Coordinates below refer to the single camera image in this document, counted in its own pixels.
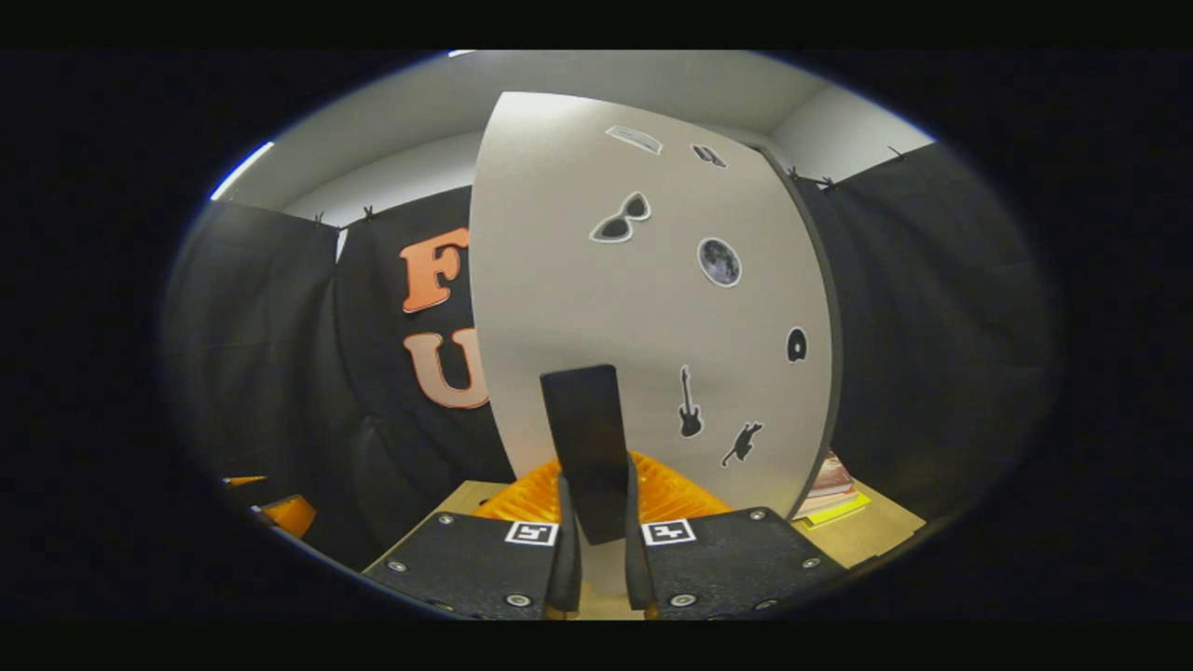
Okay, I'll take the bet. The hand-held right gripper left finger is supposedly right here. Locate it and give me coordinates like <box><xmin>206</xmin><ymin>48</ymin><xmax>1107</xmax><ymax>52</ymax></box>
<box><xmin>362</xmin><ymin>450</ymin><xmax>583</xmax><ymax>621</ymax></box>

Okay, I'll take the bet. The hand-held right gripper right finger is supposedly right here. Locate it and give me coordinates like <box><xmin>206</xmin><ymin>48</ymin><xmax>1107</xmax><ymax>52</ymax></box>
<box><xmin>623</xmin><ymin>450</ymin><xmax>849</xmax><ymax>621</ymax></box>

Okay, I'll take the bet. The black door handle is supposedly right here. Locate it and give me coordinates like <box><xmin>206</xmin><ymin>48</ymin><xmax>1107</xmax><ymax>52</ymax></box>
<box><xmin>540</xmin><ymin>363</ymin><xmax>630</xmax><ymax>546</ymax></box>

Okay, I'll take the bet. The white cabinet door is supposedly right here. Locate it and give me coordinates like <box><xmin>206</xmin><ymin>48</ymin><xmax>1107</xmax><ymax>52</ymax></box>
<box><xmin>468</xmin><ymin>90</ymin><xmax>844</xmax><ymax>597</ymax></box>

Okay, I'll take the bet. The brown cover book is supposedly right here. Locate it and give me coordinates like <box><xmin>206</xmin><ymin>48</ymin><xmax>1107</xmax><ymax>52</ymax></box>
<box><xmin>794</xmin><ymin>450</ymin><xmax>858</xmax><ymax>514</ymax></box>

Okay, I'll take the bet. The yellow book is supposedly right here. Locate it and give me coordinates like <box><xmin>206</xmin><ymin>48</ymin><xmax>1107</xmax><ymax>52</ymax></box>
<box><xmin>802</xmin><ymin>494</ymin><xmax>872</xmax><ymax>530</ymax></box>

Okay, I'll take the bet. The ceiling light strip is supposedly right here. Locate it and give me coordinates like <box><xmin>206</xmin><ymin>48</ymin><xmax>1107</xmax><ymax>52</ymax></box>
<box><xmin>210</xmin><ymin>142</ymin><xmax>276</xmax><ymax>201</ymax></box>

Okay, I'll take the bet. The black backdrop cloth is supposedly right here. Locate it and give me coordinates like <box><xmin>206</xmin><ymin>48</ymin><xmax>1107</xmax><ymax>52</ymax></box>
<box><xmin>160</xmin><ymin>140</ymin><xmax>1059</xmax><ymax>574</ymax></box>

